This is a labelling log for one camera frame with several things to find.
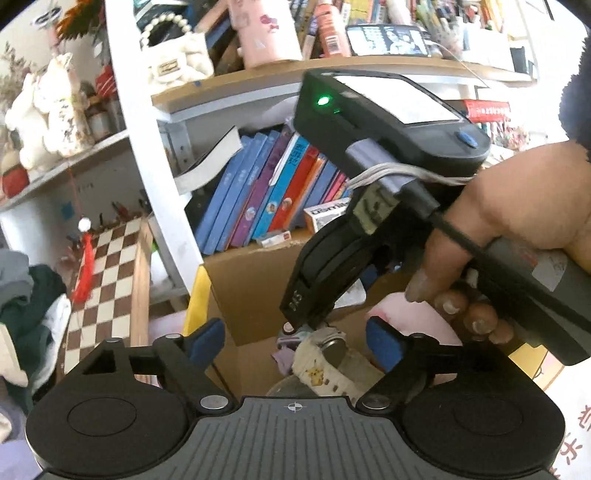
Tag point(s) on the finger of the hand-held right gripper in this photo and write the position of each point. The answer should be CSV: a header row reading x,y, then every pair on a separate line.
x,y
369,278
289,328

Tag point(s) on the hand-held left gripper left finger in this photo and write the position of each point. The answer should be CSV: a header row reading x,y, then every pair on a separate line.
x,y
207,344

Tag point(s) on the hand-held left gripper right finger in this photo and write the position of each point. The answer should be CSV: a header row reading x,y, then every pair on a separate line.
x,y
381,344

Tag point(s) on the pink plush pig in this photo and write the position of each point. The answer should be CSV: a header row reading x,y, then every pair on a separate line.
x,y
415,314

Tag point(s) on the yellow cardboard box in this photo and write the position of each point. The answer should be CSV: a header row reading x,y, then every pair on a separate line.
x,y
249,295

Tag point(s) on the person's right hand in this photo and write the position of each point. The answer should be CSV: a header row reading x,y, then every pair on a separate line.
x,y
531,198

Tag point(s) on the white orange medicine box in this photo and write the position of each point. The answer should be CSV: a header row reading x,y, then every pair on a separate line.
x,y
323,214

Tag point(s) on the smartphone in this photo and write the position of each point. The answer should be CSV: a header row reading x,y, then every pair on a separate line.
x,y
388,40

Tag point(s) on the small white red box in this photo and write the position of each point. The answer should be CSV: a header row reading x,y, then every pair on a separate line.
x,y
272,239

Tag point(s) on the orange bottle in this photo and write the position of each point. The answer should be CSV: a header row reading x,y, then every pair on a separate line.
x,y
333,32

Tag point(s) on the red boxed book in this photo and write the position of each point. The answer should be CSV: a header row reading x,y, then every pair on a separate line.
x,y
489,110

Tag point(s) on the wooden chessboard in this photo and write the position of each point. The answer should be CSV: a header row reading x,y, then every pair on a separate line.
x,y
111,286

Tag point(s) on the row of colourful books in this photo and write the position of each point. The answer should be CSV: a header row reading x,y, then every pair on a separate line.
x,y
258,198

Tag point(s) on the red tassel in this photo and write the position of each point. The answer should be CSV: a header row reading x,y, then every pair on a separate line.
x,y
84,272

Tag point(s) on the pink cylinder container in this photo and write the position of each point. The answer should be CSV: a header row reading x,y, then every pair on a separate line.
x,y
263,37

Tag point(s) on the bundle of brushes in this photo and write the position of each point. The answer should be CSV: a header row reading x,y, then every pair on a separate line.
x,y
120,210

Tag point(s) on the thick grey book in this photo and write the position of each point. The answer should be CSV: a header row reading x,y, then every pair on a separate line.
x,y
207,159

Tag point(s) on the dark clothes heap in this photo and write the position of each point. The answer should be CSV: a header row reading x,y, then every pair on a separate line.
x,y
27,314

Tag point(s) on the white quilted handbag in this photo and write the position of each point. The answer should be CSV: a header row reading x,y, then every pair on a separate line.
x,y
180,60

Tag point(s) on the white side shelf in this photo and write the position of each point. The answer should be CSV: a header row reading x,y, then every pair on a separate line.
x,y
14,230

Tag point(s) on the purple garment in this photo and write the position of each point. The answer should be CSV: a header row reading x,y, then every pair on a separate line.
x,y
14,461

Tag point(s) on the white metal bookshelf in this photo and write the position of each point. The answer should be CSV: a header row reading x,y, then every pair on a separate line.
x,y
134,115

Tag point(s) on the red round doll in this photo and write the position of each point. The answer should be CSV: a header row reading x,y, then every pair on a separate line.
x,y
14,180

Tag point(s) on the white plush toy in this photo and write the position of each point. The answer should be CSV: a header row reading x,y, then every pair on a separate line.
x,y
46,115

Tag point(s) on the orange artificial flower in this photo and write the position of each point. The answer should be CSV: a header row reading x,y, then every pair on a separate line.
x,y
78,18

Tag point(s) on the dried flowers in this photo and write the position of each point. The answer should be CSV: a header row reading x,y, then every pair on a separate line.
x,y
11,74

